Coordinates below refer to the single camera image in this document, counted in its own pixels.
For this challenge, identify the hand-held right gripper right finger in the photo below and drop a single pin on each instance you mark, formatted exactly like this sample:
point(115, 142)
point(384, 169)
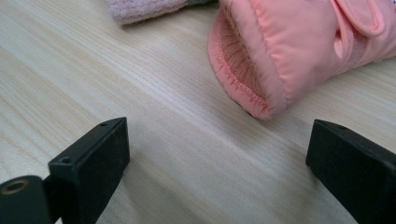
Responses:
point(355, 174)

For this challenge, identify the pink printed ski glove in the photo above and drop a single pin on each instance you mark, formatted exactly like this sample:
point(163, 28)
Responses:
point(295, 53)

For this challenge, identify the grey knit glove pink cuff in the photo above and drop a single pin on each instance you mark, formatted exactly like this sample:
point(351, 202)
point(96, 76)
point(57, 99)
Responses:
point(146, 9)

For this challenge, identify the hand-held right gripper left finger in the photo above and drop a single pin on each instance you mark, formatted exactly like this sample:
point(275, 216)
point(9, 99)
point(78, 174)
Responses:
point(93, 168)

